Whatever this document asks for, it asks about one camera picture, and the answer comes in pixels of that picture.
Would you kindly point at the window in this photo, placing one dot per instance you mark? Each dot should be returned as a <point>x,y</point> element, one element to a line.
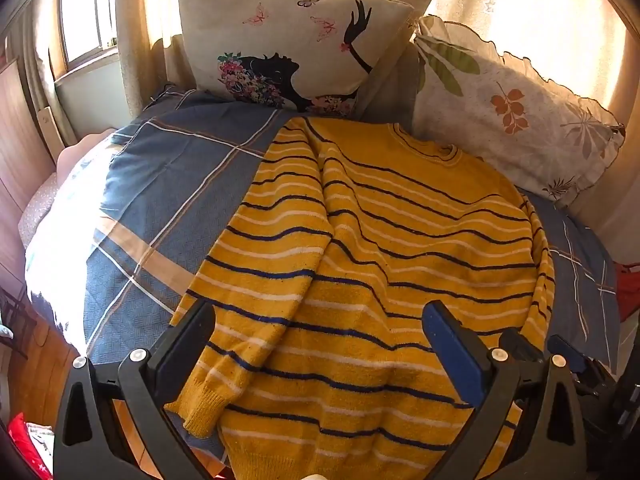
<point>80,20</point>

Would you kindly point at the yellow striped sweater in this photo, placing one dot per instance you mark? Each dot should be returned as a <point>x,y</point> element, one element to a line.
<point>350,260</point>

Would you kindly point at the beige curtain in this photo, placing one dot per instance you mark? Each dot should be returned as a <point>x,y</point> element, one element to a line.
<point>525,5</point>

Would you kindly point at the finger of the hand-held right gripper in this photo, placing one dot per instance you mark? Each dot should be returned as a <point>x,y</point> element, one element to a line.
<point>567,347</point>
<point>522,345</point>

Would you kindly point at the pink cushion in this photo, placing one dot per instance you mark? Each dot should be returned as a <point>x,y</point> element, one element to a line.
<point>75,155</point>

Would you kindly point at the brown wooden wardrobe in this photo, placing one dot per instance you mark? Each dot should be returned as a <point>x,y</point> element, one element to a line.
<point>20,160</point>

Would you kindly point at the blue plaid bed sheet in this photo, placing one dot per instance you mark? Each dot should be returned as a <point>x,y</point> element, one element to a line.
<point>175,185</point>

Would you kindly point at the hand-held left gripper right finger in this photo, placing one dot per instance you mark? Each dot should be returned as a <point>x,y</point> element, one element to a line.
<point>450,350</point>

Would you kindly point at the pale wooden board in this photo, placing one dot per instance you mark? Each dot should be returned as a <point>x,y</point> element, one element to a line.
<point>55,127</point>

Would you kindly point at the cream pillow with woman print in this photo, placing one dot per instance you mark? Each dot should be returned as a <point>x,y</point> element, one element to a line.
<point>280,25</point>

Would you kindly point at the white pillow with leaf print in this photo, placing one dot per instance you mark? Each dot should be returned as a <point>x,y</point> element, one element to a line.
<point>500,110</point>

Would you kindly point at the red cloth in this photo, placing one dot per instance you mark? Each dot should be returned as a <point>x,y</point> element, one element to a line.
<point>22,447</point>

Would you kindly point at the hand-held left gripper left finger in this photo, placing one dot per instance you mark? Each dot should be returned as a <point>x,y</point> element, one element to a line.
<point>186,344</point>

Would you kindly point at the red fabric item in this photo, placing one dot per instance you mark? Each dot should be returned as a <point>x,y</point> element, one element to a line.
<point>629,290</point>

